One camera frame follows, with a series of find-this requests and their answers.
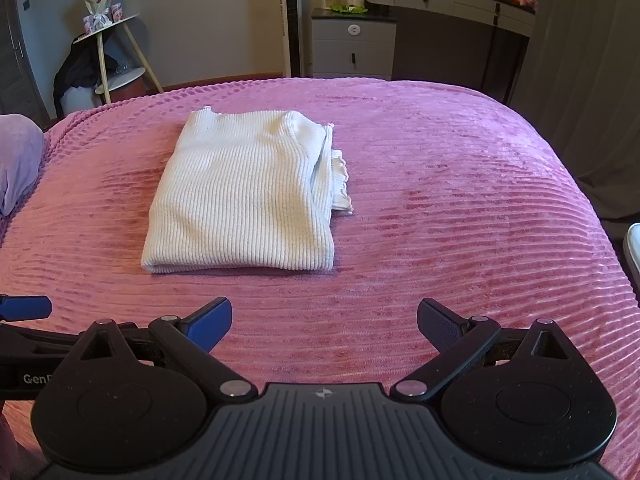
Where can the small pink box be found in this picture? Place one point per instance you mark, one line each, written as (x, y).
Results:
(118, 11)

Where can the white object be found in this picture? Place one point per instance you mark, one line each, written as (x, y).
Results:
(634, 245)

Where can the white ribbed knit sweater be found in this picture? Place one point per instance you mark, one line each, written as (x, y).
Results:
(240, 195)

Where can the dark room door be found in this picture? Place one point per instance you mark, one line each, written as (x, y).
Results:
(15, 70)

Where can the white round side table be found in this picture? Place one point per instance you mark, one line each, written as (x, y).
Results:
(102, 55)

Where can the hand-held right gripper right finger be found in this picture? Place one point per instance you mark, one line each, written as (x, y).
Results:
(440, 327)

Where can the grey dressing table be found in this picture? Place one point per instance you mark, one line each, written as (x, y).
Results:
(440, 45)

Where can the grey nightstand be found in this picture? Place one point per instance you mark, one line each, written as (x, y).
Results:
(350, 50)

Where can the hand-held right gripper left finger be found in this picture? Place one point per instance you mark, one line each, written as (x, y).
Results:
(212, 325)

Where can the dark clothes heap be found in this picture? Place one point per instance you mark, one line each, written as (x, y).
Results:
(80, 70)

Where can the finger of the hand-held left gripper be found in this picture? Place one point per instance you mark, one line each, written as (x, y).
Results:
(25, 308)

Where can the lavender fleece blanket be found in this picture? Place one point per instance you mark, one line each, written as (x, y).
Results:
(17, 165)

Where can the pink ribbed bedspread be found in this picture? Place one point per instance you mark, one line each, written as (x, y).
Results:
(450, 210)

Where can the grey curtain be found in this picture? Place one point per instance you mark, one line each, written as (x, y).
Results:
(585, 60)

